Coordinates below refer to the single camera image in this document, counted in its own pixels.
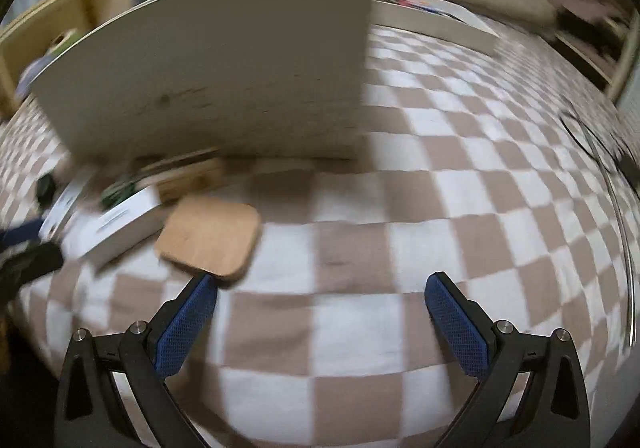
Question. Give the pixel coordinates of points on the white shoes cardboard box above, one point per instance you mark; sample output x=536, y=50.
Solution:
x=277, y=78

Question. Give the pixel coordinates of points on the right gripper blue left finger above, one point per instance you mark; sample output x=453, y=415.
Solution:
x=89, y=409

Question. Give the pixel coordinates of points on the green avocado plush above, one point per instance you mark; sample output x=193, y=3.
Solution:
x=63, y=41

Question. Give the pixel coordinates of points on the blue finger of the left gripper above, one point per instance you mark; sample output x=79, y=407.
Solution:
x=28, y=266
x=25, y=232

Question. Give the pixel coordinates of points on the closet shelf with clothes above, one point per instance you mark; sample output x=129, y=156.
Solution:
x=600, y=38

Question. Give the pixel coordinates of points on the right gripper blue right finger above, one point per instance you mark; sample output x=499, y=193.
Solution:
x=530, y=390

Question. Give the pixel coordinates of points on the shallow white tray box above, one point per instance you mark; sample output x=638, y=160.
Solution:
x=439, y=19

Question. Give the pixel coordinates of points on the green clip with cord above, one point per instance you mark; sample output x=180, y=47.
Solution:
x=120, y=190

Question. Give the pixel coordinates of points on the purple plush toy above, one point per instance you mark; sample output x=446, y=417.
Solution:
x=24, y=85

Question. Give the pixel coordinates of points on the small blue white sachet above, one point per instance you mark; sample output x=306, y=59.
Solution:
x=63, y=208

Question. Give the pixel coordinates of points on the bamboo wooden board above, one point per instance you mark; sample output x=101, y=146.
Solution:
x=208, y=234

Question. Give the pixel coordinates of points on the black charger with cable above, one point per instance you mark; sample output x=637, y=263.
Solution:
x=614, y=155

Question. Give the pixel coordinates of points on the wooden headboard shelf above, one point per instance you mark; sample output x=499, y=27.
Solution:
x=29, y=35

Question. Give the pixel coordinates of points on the small black box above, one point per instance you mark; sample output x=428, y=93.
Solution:
x=45, y=190

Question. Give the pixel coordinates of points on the white rectangular remote box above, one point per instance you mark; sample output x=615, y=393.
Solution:
x=101, y=238

